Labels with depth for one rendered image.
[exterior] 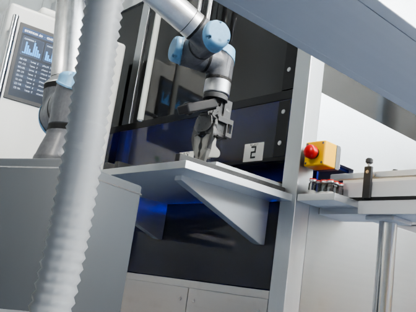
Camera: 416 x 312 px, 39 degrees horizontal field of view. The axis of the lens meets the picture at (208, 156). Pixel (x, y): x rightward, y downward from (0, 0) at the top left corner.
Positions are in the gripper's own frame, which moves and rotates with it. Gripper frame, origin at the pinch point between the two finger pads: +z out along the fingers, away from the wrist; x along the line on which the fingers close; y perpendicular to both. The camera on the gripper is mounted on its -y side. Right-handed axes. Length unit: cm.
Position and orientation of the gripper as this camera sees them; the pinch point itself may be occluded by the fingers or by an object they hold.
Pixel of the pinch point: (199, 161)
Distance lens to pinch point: 160.3
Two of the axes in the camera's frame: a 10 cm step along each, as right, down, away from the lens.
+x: -6.6, 0.8, 7.5
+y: 7.4, 2.7, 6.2
